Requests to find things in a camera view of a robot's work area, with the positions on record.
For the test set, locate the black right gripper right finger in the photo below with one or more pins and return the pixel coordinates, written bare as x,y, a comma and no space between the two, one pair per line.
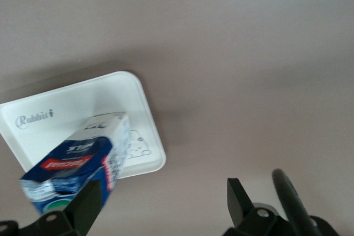
240,211

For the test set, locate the blue milk carton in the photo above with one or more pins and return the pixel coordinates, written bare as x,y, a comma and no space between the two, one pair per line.
80,158

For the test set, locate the white tray with rabbit print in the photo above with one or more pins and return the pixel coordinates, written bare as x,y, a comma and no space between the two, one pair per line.
83,100

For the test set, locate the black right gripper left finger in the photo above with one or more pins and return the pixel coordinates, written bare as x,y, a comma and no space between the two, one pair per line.
83,211

